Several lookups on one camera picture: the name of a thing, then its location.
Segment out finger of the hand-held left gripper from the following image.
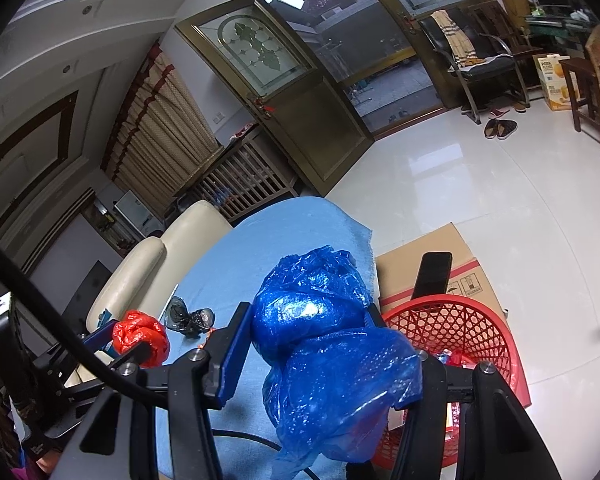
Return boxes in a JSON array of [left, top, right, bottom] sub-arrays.
[[32, 329, 115, 376]]

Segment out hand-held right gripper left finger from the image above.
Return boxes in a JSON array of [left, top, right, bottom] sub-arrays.
[[55, 301, 253, 480]]

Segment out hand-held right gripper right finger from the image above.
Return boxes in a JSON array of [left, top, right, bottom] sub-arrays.
[[365, 305, 563, 480]]

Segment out small red plastic bag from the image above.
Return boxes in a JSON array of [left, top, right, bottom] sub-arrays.
[[111, 310, 171, 368]]

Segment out red plastic basket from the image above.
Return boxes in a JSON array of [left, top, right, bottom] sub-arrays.
[[370, 294, 531, 471]]

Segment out blue plastic bag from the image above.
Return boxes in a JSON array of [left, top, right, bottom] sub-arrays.
[[250, 245, 423, 466]]

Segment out black plastic bag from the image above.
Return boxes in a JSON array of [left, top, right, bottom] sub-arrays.
[[164, 296, 216, 338]]

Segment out cream leather sofa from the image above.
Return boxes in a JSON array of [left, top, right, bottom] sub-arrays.
[[62, 200, 233, 386]]

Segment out blue tablecloth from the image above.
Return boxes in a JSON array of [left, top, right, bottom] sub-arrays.
[[155, 196, 381, 480]]

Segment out black phone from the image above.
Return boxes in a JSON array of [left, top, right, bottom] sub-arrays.
[[412, 251, 453, 302]]

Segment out glass display cabinet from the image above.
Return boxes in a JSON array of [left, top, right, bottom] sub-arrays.
[[82, 197, 136, 256]]

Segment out large cardboard box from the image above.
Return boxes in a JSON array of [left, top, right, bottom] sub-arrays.
[[375, 222, 533, 408]]

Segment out white air conditioner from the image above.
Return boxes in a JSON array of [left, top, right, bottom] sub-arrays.
[[112, 190, 163, 236]]

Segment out wooden crib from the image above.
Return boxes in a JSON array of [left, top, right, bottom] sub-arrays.
[[172, 127, 298, 226]]

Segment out beige curtains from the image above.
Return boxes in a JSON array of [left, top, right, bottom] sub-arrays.
[[101, 45, 218, 206]]

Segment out open brass glass door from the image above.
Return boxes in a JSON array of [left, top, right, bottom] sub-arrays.
[[175, 0, 376, 196]]

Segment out black metal chair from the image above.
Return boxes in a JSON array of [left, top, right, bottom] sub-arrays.
[[420, 7, 531, 123]]

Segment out juice carton box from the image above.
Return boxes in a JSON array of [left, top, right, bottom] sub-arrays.
[[532, 52, 581, 111]]

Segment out striped towel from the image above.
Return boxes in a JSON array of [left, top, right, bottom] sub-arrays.
[[430, 9, 481, 68]]

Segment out dark wooden chair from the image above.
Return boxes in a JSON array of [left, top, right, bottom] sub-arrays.
[[467, 0, 526, 56]]

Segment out small cardboard box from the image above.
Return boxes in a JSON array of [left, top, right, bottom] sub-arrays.
[[499, 0, 533, 28]]

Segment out black cable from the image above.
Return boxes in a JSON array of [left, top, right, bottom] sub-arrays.
[[0, 232, 181, 408]]

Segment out wall television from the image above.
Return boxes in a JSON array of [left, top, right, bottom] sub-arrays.
[[62, 260, 113, 321]]

